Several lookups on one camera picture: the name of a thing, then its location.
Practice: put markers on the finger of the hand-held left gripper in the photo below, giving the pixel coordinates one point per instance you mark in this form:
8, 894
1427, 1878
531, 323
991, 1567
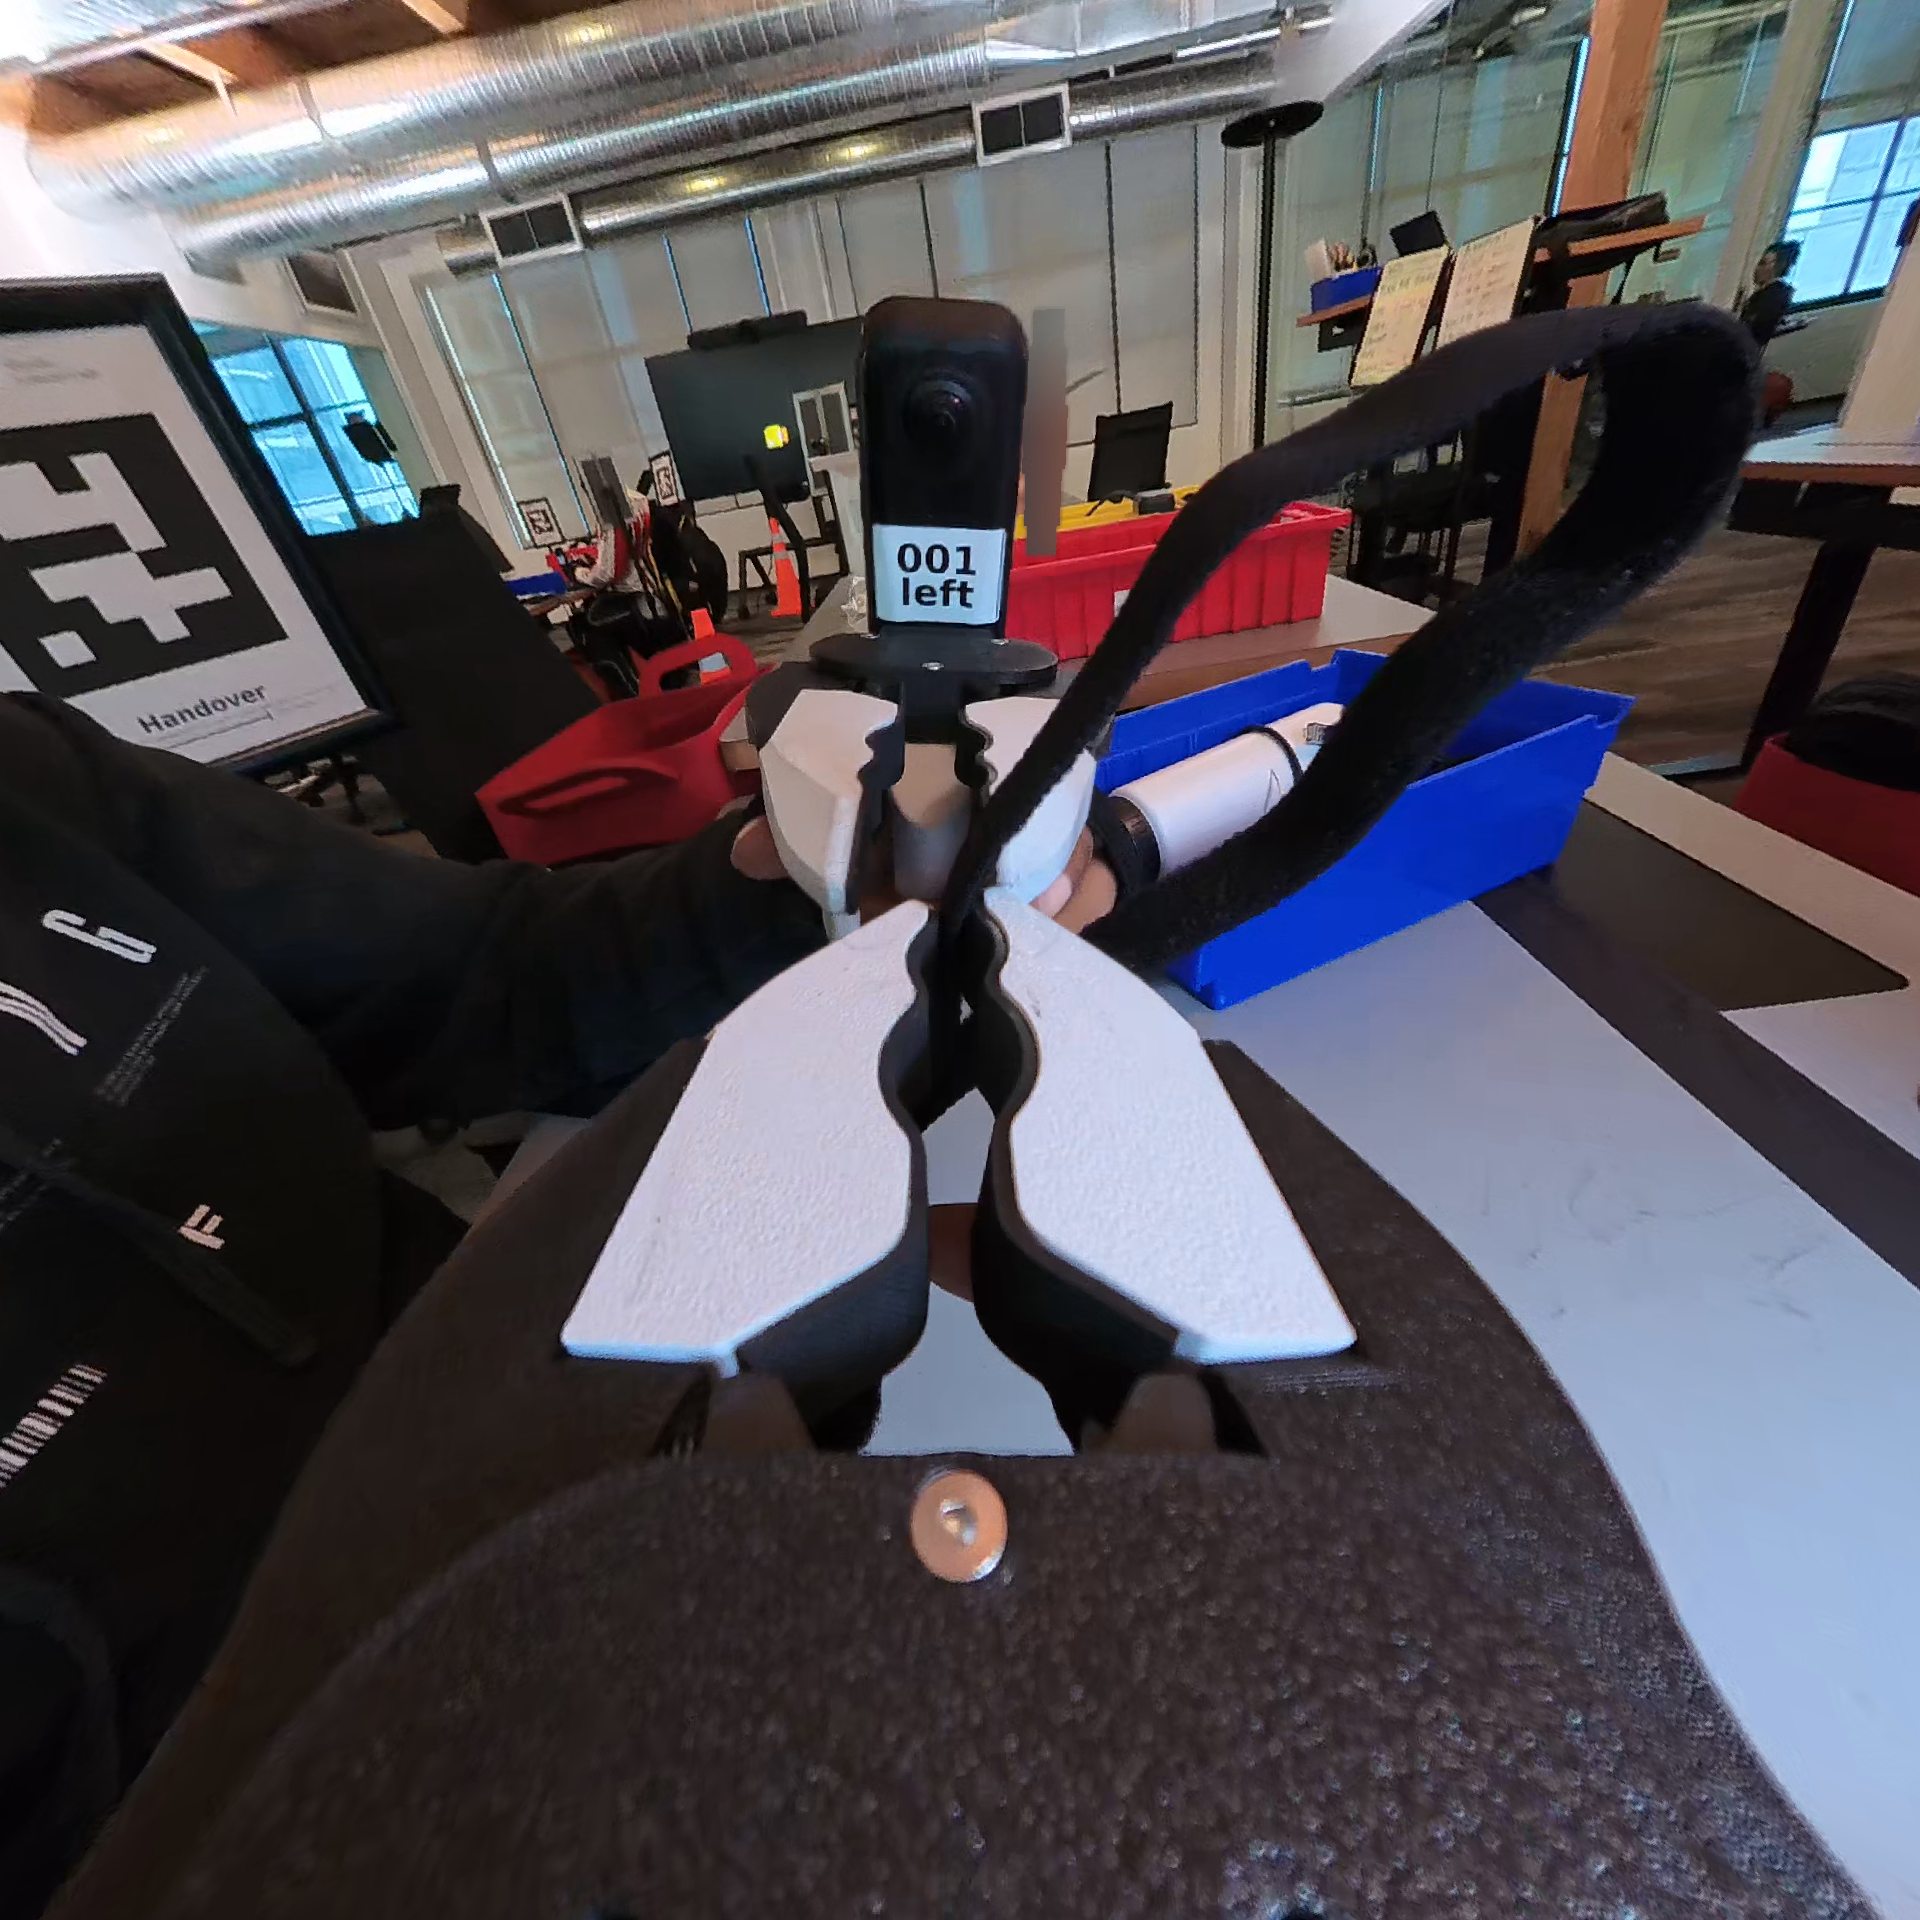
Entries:
817, 795
1059, 795

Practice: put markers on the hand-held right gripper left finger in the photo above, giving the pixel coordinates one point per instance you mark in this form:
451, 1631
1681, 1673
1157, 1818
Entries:
749, 1170

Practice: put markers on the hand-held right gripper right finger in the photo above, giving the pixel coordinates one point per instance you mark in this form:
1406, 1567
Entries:
1154, 1188

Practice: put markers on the person's left forearm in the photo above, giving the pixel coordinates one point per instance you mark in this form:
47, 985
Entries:
451, 933

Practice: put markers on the person's left hand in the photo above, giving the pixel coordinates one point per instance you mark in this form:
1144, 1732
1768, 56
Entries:
757, 849

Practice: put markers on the white cylinder with black cap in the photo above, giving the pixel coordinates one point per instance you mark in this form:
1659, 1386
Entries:
1215, 789

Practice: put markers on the yellow plastic bin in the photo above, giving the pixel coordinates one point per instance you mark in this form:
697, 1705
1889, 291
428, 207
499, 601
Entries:
1096, 515

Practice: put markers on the orange traffic cone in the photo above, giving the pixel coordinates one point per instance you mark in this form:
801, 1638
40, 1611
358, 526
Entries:
784, 580

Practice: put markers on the red plastic basket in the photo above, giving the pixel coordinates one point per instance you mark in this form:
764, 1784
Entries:
599, 783

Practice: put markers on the large black display screen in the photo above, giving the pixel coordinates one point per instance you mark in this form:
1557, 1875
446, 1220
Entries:
719, 407

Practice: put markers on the long red ribbed bin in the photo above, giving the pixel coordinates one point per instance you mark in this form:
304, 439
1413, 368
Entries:
1200, 587

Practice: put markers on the blue plastic bin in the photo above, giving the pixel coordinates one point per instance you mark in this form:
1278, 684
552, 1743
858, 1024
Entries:
1426, 869

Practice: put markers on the black floor lamp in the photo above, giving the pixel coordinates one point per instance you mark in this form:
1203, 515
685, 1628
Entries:
1269, 269

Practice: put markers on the black panel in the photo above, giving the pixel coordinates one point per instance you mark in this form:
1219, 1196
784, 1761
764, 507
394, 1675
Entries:
451, 675

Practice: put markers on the paper flip chart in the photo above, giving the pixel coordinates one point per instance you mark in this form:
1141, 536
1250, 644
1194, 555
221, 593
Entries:
1398, 314
1487, 283

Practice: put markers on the framed marker sign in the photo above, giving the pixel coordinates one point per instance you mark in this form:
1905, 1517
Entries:
153, 569

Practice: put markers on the wooden standing desk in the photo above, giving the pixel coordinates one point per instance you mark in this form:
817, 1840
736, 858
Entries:
1633, 235

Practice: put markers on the wooden desk with black legs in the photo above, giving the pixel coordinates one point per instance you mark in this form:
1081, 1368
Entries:
1830, 453

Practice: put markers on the silver ventilation duct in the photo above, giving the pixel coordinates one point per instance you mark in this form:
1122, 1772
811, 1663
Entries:
451, 107
749, 174

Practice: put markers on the wooden post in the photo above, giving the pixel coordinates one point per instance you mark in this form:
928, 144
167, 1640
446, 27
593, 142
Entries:
1615, 119

